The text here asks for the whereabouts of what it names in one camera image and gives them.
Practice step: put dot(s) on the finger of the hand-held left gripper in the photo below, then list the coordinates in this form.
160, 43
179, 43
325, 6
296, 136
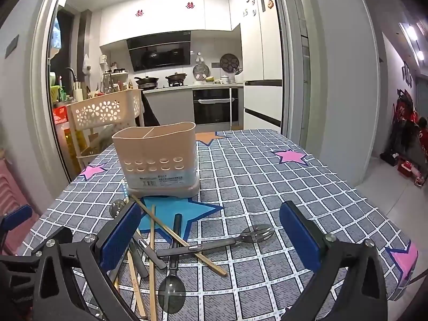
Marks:
53, 239
16, 215

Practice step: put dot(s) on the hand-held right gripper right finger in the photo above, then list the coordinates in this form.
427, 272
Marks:
301, 237

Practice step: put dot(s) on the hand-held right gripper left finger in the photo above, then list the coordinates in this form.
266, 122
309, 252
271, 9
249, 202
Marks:
120, 234

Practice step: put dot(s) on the blue dotted chopstick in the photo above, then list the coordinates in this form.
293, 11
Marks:
125, 190

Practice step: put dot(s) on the beige plastic utensil holder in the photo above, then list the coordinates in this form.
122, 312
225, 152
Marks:
153, 153

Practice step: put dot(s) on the grey checked star tablecloth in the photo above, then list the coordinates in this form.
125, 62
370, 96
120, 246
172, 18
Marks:
267, 190

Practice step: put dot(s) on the beige flower-cutout storage trolley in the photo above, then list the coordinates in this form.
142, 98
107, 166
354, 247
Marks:
100, 110

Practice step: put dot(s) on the black hanging cloth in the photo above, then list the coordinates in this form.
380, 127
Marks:
150, 112

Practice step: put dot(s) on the green plastic basket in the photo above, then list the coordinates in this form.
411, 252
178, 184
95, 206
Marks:
57, 93

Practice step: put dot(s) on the white knife block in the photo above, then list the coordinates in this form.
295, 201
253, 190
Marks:
77, 92

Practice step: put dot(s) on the grey kitchen base cabinet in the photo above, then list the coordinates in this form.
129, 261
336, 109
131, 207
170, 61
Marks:
174, 107

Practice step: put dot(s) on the kitchen rack with bottles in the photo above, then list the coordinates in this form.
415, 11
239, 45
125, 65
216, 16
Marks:
113, 82

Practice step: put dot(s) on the red and dark clutter pile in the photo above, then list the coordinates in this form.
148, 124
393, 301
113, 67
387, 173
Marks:
408, 127

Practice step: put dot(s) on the black wok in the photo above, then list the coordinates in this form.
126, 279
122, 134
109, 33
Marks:
147, 82

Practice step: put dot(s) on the black kitchen faucet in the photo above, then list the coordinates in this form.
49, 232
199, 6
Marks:
71, 71

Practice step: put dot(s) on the black built-in oven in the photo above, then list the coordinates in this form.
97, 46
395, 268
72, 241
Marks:
214, 107

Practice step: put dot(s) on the dark cooking pot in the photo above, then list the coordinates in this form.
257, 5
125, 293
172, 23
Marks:
176, 78

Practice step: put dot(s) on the white hanging plastic bag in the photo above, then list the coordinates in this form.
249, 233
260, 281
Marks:
87, 65

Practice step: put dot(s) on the round patterned plate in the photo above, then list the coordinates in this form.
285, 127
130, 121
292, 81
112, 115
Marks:
200, 72

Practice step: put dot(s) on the black range hood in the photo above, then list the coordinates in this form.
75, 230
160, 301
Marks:
157, 53

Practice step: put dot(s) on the white refrigerator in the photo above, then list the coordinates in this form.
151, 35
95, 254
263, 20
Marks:
260, 57

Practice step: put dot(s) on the blue cloth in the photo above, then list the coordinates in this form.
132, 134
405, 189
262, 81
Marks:
56, 33

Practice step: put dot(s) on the red paper cutout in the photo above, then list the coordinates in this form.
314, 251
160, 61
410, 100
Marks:
189, 5
139, 12

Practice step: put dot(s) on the dark wall switch panel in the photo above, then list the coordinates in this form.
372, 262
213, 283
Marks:
11, 47

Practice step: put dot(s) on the round dark wall tray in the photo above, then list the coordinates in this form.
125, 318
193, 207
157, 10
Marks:
230, 63

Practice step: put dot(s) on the white wall cabinets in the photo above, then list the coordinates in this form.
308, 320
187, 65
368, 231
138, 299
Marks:
160, 20

